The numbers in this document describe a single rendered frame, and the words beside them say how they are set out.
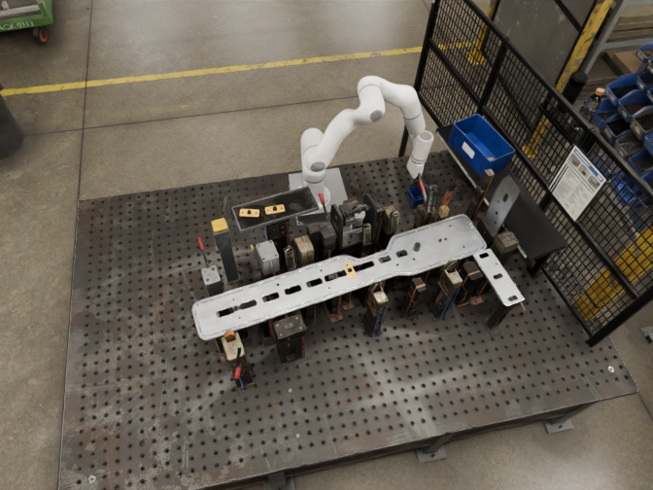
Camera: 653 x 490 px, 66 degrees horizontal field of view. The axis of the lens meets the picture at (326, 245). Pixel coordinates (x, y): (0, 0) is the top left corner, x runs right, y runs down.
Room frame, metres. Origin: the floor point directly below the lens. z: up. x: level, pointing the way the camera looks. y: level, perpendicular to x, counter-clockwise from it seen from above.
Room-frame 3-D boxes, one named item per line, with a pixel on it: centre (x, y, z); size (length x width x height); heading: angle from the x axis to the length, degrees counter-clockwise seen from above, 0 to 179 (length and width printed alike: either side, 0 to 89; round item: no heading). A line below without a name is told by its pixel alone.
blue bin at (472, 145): (1.90, -0.76, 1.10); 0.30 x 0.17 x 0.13; 32
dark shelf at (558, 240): (1.72, -0.85, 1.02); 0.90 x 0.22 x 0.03; 25
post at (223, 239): (1.26, 0.47, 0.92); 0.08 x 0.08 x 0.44; 25
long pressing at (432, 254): (1.14, -0.10, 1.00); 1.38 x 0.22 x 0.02; 115
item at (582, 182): (1.49, -1.08, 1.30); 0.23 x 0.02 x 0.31; 25
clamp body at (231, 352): (0.75, 0.34, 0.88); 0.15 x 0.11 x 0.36; 25
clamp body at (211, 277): (1.06, 0.49, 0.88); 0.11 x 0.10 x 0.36; 25
